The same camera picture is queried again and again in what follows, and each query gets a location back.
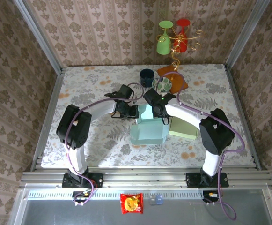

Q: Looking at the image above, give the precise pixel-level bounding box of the green paper box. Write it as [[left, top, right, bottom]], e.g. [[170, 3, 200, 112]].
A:
[[168, 116, 201, 142]]

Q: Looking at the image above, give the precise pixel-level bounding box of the light blue paper box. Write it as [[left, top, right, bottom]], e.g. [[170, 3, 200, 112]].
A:
[[130, 104, 169, 146]]

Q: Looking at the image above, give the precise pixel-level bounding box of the leaf pattern bowl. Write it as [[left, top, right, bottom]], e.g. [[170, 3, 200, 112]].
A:
[[151, 76, 173, 93]]

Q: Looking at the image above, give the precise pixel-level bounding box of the dark blue mug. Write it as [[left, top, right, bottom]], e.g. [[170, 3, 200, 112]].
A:
[[140, 68, 155, 89]]

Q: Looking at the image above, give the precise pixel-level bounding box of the floral tablecloth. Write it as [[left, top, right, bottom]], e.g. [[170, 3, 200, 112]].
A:
[[41, 63, 256, 168]]

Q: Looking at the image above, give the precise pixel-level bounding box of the green wine glass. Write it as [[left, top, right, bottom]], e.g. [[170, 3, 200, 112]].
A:
[[156, 20, 174, 56]]

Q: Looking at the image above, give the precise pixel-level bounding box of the red wine glass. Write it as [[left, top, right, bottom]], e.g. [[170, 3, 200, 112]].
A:
[[173, 18, 191, 53]]

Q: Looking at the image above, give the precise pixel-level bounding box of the red snack packet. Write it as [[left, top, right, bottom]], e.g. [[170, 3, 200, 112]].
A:
[[120, 193, 144, 215]]

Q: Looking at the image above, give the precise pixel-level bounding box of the grey metal shelf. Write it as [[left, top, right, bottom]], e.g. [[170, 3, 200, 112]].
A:
[[8, 186, 272, 225]]

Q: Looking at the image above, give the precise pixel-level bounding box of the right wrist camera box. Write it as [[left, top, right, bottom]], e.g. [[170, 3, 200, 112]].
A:
[[143, 88, 161, 105]]

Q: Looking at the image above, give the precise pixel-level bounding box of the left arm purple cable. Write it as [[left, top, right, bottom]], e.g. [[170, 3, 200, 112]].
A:
[[65, 82, 145, 207]]

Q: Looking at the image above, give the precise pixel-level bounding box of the gold wire glass rack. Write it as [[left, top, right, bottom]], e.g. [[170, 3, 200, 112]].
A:
[[156, 29, 208, 93]]

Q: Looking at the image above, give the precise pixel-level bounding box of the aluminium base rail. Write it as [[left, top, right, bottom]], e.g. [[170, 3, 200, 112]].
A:
[[20, 166, 272, 188]]

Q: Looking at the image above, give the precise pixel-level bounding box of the left aluminium side rail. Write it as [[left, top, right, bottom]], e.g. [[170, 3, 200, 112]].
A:
[[30, 67, 67, 172]]

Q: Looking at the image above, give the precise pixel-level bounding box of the aluminium side rail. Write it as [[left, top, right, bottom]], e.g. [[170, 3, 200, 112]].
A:
[[223, 64, 263, 171], [30, 67, 67, 172]]

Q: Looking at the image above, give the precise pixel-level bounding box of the right aluminium side rail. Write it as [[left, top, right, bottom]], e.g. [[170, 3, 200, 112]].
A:
[[223, 64, 263, 171]]

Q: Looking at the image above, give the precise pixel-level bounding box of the slotted cable duct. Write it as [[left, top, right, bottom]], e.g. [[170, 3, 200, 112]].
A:
[[24, 189, 267, 200]]

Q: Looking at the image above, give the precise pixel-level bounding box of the right arm cable connector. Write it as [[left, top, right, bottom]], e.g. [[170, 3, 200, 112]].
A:
[[202, 190, 223, 203]]

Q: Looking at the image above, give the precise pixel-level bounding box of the arm cable connector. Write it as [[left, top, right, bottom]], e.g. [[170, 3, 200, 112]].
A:
[[202, 190, 223, 203], [72, 190, 92, 204]]

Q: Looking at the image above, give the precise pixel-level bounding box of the left arm cable connector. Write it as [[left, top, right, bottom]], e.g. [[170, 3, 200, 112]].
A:
[[72, 190, 92, 204]]

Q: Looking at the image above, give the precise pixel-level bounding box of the left aluminium corner post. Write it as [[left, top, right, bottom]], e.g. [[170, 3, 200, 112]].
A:
[[13, 0, 64, 74]]

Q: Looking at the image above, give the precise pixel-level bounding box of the aluminium corner post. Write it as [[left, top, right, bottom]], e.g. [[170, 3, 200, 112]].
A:
[[13, 0, 64, 74], [224, 0, 271, 70]]

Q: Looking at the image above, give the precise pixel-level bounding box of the right aluminium corner post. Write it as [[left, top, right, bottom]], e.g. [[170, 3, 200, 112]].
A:
[[224, 0, 271, 70]]

